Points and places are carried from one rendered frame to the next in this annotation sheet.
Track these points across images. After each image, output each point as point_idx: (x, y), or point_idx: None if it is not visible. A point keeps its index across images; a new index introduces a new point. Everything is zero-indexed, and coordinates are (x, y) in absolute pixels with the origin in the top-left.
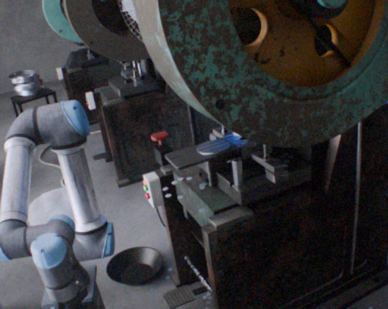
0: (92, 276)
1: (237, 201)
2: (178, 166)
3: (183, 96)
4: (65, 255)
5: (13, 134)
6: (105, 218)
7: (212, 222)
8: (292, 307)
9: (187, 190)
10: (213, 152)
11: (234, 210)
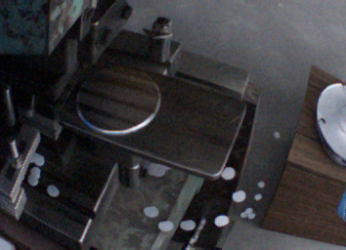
0: None
1: (176, 70)
2: (243, 104)
3: None
4: None
5: None
6: None
7: (246, 80)
8: None
9: (175, 208)
10: (145, 77)
11: (194, 71)
